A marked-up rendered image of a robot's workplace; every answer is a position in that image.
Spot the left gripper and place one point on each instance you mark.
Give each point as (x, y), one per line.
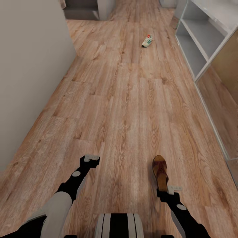
(90, 164)

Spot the stairs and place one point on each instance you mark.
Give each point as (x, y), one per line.
(80, 9)

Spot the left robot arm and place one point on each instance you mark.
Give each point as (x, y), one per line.
(48, 221)

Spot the robot trunk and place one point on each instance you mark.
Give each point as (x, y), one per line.
(119, 226)

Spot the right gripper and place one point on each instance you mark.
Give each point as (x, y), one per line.
(165, 197)

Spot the sandal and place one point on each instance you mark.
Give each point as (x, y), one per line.
(159, 169)

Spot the gym shoe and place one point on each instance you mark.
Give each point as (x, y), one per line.
(147, 41)

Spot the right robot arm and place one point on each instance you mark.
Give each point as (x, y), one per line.
(185, 223)

